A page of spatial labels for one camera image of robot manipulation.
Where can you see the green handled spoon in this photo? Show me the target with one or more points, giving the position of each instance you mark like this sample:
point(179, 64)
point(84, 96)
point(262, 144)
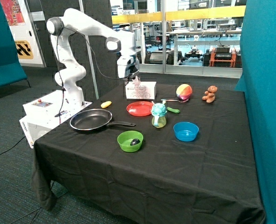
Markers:
point(176, 111)

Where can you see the dark plum toy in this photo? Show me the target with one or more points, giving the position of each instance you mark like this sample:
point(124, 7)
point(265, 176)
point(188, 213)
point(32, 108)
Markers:
point(134, 142)

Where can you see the orange black equipment rack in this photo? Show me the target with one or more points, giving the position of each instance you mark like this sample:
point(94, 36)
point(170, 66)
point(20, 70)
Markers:
point(222, 56)

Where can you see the red plastic plate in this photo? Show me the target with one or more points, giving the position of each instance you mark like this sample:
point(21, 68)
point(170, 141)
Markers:
point(139, 108)

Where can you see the red wall poster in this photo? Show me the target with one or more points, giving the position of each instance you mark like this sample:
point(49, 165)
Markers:
point(12, 11)

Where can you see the turtle lid sippy cup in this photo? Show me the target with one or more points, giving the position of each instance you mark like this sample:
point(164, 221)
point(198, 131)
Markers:
point(158, 112)

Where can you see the multicolour soft ball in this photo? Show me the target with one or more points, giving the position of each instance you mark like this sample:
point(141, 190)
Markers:
point(184, 91)

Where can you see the brown teddy bear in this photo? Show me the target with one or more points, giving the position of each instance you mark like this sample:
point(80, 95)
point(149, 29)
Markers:
point(209, 96)

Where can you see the black tablecloth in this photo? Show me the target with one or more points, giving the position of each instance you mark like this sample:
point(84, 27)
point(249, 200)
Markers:
point(210, 180)

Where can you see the white lab workbench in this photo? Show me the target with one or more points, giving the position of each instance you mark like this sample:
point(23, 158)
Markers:
point(198, 45)

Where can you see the teal sofa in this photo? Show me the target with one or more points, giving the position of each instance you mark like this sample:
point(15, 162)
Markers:
point(10, 69)

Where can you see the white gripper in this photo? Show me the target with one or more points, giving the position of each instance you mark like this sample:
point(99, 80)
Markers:
point(127, 67)

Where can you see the white patterned tissue box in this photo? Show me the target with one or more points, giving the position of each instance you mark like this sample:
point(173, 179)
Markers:
point(143, 90)

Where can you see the teal partition wall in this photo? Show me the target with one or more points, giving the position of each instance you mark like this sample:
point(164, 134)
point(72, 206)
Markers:
point(258, 82)

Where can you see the blue plastic bowl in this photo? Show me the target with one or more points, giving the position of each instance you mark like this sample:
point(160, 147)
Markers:
point(185, 131)

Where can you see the green plastic bowl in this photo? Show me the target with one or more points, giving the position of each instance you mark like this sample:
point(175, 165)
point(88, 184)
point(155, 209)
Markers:
point(126, 137)

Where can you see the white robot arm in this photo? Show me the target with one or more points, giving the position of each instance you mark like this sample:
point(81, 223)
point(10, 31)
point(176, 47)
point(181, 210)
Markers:
point(74, 21)

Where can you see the yellow black warning sign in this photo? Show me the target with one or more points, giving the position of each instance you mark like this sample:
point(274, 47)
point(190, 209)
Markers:
point(24, 50)

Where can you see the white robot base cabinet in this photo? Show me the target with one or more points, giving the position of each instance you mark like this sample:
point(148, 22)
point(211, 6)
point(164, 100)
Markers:
point(46, 113)

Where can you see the white paper tissue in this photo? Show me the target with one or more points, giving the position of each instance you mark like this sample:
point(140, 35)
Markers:
point(136, 82)

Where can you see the black frying pan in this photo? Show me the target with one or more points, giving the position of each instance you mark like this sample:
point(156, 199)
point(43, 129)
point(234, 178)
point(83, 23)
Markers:
point(94, 119)

